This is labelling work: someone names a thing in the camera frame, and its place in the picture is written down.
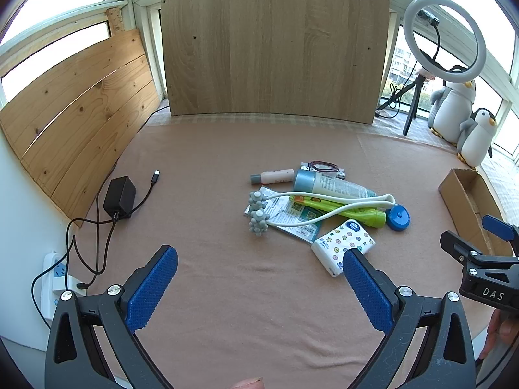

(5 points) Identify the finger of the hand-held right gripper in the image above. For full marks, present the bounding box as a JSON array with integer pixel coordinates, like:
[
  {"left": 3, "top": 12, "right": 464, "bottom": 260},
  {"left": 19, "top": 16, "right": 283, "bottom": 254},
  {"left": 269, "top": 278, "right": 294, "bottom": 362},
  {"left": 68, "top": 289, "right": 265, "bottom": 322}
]
[
  {"left": 440, "top": 230, "right": 481, "bottom": 266},
  {"left": 482, "top": 215, "right": 519, "bottom": 257}
]

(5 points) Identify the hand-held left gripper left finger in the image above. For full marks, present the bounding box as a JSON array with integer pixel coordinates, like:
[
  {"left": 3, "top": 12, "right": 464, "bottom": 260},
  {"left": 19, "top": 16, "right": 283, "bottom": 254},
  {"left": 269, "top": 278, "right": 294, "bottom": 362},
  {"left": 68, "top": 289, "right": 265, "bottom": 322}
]
[{"left": 44, "top": 245, "right": 179, "bottom": 389}]

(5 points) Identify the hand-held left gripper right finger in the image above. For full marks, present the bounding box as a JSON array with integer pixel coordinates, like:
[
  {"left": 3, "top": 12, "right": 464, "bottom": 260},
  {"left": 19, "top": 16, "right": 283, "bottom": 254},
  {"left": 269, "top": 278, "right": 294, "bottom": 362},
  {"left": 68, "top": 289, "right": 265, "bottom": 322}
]
[{"left": 343, "top": 248, "right": 475, "bottom": 389}]

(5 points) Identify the cardboard box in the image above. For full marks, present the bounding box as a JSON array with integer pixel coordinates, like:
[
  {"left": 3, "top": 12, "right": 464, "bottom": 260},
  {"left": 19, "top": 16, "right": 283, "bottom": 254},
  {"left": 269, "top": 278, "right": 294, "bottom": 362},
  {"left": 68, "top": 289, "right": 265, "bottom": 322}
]
[{"left": 438, "top": 168, "right": 519, "bottom": 258}]

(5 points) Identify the star print tissue pack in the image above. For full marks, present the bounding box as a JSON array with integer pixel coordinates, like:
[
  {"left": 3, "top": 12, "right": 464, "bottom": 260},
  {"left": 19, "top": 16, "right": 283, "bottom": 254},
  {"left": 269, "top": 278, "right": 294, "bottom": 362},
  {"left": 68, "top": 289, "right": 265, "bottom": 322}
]
[{"left": 311, "top": 219, "right": 376, "bottom": 278}]

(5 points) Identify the blue round tape measure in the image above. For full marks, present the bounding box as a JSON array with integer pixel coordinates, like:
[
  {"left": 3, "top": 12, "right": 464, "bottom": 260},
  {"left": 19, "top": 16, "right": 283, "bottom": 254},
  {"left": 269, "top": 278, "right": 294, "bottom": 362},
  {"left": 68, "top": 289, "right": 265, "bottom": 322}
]
[{"left": 385, "top": 205, "right": 411, "bottom": 232}]

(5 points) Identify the green tube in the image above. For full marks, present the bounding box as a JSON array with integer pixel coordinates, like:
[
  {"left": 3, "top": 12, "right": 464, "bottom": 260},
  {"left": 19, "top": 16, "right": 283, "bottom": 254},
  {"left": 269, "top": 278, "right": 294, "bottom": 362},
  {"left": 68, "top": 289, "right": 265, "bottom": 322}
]
[{"left": 289, "top": 195, "right": 387, "bottom": 229}]

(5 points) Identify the blue cap lotion tube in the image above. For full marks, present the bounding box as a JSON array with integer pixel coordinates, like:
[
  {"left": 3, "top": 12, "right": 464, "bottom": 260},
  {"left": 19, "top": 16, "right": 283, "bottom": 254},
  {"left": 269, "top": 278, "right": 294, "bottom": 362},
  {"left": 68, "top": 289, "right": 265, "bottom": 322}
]
[{"left": 293, "top": 169, "right": 379, "bottom": 200}]

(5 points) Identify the clear plastic product packet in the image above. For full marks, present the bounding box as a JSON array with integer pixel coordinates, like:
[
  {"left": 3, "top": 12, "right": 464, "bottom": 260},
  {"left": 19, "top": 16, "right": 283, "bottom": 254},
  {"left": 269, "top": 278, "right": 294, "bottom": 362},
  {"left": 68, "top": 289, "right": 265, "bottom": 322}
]
[{"left": 243, "top": 186, "right": 326, "bottom": 244}]

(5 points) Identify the white massager with grey balls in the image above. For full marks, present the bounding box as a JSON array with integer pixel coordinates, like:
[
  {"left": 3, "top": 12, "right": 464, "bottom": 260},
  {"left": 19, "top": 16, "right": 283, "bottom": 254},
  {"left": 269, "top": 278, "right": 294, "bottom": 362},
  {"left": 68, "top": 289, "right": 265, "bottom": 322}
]
[{"left": 248, "top": 190, "right": 395, "bottom": 238}]

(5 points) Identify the person's right hand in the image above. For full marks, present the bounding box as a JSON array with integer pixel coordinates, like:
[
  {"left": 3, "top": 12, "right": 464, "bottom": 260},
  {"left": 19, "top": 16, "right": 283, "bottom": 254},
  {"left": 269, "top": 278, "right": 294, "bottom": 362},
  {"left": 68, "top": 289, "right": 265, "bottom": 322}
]
[{"left": 478, "top": 309, "right": 516, "bottom": 360}]

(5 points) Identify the small penguin plush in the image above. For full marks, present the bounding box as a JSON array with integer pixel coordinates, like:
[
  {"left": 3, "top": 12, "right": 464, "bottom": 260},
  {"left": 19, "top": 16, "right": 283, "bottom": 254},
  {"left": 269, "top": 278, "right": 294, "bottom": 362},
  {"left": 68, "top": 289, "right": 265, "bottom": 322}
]
[{"left": 457, "top": 108, "right": 498, "bottom": 171}]

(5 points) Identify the white power strip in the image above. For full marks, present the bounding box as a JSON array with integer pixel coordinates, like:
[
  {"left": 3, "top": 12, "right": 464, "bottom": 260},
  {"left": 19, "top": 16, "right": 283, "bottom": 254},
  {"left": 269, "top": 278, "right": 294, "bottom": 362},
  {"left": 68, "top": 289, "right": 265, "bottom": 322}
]
[{"left": 43, "top": 252, "right": 88, "bottom": 321}]

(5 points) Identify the black power adapter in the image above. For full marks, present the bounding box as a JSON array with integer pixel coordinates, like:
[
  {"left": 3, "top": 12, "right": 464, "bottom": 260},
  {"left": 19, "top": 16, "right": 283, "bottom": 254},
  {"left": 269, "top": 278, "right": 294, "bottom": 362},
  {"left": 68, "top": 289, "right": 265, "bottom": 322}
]
[{"left": 103, "top": 176, "right": 138, "bottom": 220}]

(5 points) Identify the large penguin plush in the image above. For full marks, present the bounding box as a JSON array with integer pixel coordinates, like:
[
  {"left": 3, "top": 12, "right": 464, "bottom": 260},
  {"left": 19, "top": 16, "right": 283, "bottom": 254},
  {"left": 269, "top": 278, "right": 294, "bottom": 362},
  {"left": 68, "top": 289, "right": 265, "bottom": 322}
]
[{"left": 429, "top": 65, "right": 478, "bottom": 144}]

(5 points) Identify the checked bed sheet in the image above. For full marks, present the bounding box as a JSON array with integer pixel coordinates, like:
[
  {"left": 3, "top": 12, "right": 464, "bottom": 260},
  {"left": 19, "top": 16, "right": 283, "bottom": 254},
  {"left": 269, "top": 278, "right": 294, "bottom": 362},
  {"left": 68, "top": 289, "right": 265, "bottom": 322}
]
[{"left": 142, "top": 111, "right": 519, "bottom": 211}]

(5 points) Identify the small pink cosmetic tube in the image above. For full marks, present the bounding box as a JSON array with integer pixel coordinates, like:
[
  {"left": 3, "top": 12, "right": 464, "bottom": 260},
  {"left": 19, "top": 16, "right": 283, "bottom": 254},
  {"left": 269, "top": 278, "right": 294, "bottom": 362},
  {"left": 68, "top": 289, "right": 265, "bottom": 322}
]
[{"left": 250, "top": 168, "right": 296, "bottom": 185}]

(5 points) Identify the black tripod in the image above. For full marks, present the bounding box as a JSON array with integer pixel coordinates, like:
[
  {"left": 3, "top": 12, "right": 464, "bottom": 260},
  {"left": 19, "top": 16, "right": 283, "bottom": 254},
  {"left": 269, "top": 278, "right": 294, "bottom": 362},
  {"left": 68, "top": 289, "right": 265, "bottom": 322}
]
[{"left": 375, "top": 69, "right": 438, "bottom": 137}]

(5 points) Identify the pine slat panel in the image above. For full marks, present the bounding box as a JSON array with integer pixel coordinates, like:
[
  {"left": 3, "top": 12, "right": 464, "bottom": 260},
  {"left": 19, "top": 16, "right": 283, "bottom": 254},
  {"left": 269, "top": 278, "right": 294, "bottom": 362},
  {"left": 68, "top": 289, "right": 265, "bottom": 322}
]
[{"left": 0, "top": 28, "right": 162, "bottom": 228}]

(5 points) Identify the black phone clamp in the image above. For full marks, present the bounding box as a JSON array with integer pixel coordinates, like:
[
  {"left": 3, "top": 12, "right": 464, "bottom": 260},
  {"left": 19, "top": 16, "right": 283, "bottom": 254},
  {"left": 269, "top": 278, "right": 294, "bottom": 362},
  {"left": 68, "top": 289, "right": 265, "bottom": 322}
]
[{"left": 419, "top": 8, "right": 442, "bottom": 26}]

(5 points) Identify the large laminate wood board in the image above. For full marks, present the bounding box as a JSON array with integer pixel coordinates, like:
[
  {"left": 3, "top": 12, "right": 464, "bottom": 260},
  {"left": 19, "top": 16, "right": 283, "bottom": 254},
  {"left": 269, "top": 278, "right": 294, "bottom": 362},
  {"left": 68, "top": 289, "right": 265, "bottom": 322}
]
[{"left": 161, "top": 0, "right": 392, "bottom": 125}]

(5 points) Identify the small pine wood block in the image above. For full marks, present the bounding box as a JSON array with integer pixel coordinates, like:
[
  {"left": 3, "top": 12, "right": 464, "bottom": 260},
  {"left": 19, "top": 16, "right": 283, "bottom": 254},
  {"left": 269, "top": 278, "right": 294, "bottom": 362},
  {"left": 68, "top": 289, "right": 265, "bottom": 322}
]
[{"left": 106, "top": 5, "right": 127, "bottom": 36}]

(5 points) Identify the black power cord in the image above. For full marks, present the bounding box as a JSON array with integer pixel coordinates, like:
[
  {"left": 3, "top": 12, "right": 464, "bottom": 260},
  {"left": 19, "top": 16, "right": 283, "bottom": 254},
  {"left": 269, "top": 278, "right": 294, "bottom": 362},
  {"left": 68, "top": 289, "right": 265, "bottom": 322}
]
[{"left": 31, "top": 215, "right": 119, "bottom": 327}]

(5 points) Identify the black usb charging cable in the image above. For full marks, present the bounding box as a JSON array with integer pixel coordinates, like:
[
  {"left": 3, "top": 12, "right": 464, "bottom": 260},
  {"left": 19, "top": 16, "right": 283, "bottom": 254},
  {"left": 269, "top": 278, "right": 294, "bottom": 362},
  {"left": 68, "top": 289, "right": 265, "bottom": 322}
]
[{"left": 114, "top": 169, "right": 162, "bottom": 221}]

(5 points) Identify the ring light cable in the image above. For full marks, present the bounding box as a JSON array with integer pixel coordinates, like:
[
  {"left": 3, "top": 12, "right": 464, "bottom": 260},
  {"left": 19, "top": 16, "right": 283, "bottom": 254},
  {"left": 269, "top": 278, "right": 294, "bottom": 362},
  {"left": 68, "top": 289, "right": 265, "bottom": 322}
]
[{"left": 375, "top": 82, "right": 401, "bottom": 119}]

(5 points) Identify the thin black cable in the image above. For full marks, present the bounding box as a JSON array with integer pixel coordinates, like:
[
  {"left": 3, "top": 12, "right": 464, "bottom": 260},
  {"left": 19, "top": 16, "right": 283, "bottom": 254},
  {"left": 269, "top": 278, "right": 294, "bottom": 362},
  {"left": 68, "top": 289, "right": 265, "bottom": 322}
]
[{"left": 115, "top": 100, "right": 171, "bottom": 171}]

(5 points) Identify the white ring light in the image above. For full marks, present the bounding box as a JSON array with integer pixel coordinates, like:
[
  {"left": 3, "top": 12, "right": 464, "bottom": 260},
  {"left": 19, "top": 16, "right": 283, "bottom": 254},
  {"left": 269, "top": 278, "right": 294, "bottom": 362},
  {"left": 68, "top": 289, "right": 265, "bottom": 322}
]
[{"left": 403, "top": 0, "right": 486, "bottom": 86}]

